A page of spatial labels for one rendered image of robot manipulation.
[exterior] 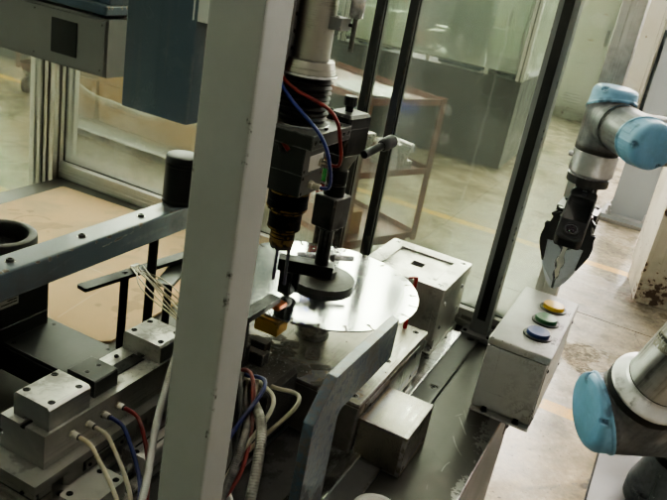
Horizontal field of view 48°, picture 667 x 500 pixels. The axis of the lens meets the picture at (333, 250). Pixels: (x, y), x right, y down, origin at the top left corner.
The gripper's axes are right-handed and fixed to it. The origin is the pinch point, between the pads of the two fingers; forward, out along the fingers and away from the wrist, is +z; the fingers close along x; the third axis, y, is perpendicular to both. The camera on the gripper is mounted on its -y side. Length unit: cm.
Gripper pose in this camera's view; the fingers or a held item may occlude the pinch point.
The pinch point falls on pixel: (553, 283)
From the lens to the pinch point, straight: 140.2
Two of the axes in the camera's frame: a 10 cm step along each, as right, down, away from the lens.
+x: -8.8, -3.2, 3.6
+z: -1.7, 9.0, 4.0
